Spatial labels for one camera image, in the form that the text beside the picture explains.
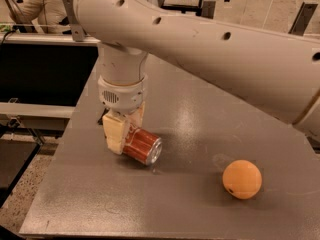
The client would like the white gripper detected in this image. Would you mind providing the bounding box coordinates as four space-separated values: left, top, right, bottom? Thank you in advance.
98 76 148 155

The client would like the red coke can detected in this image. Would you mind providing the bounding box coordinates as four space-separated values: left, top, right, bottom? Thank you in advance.
123 124 162 166

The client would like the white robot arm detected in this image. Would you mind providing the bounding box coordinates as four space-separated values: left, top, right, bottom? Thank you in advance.
73 0 320 141

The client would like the black snack bar wrapper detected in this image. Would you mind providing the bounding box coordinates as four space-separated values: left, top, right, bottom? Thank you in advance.
97 108 109 125

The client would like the grey side shelf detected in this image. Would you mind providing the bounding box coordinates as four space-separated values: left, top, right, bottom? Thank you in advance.
0 102 74 131

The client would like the orange fruit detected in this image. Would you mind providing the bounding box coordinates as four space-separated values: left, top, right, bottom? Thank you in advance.
222 160 262 200

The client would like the seated person in beige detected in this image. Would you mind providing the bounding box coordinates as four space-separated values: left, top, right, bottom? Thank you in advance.
9 0 70 34

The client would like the left metal rail bracket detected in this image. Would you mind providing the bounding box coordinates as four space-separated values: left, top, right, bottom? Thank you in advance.
62 0 86 42

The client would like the metal rail bracket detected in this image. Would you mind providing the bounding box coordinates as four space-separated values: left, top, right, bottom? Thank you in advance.
62 0 86 42
201 1 216 19
289 2 318 36

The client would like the metal horizontal rail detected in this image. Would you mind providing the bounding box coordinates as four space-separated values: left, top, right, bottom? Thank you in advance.
0 33 99 47

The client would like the middle metal rail bracket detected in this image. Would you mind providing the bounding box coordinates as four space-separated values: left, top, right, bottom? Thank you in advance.
201 1 216 19

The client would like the right metal rail bracket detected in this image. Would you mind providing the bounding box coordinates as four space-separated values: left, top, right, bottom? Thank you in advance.
289 2 318 36

